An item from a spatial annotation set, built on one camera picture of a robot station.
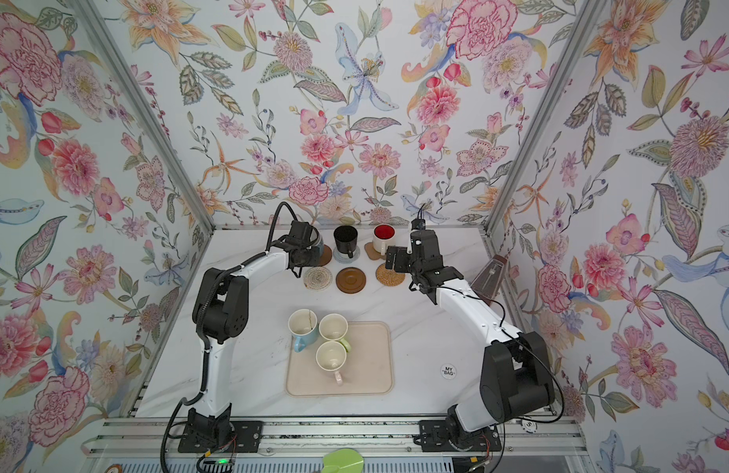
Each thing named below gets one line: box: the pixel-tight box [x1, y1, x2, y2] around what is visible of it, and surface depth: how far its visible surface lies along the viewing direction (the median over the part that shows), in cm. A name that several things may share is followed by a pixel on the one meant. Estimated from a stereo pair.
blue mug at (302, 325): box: [287, 308, 320, 353], surface depth 87 cm
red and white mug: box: [372, 222, 398, 257], surface depth 110 cm
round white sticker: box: [440, 363, 458, 380], surface depth 86 cm
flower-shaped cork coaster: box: [364, 241, 386, 261], surface depth 115 cm
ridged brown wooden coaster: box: [334, 267, 367, 295], surface depth 106 cm
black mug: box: [333, 224, 359, 259], surface depth 108 cm
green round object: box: [322, 447, 366, 473], surface depth 72 cm
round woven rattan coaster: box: [375, 262, 406, 287], surface depth 109 cm
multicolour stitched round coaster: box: [303, 266, 333, 291], surface depth 107 cm
